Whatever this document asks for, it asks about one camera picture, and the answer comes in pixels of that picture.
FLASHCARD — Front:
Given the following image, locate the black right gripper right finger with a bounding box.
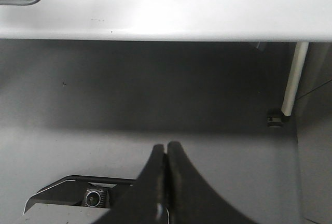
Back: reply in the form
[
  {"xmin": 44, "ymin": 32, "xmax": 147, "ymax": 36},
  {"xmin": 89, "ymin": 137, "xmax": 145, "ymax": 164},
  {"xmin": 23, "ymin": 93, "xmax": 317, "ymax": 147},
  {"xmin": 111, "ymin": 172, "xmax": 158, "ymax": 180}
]
[{"xmin": 167, "ymin": 141, "xmax": 255, "ymax": 223}]

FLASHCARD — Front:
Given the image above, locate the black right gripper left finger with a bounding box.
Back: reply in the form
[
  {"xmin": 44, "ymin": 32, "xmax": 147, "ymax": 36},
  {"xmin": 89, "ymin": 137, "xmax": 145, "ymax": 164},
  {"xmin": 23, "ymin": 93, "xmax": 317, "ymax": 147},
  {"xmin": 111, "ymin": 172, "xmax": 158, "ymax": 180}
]
[{"xmin": 95, "ymin": 144, "xmax": 165, "ymax": 223}]

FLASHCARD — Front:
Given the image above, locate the black table leg caster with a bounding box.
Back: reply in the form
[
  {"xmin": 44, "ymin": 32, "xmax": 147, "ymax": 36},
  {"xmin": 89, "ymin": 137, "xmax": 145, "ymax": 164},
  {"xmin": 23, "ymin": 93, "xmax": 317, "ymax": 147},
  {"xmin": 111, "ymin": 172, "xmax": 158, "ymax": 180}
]
[{"xmin": 267, "ymin": 108, "xmax": 290, "ymax": 128}]

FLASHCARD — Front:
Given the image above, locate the white table leg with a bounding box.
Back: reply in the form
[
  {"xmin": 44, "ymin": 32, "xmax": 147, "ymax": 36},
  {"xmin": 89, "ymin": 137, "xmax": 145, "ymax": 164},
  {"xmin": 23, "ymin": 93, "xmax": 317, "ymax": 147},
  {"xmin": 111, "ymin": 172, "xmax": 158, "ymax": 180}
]
[{"xmin": 281, "ymin": 41, "xmax": 309, "ymax": 118}]

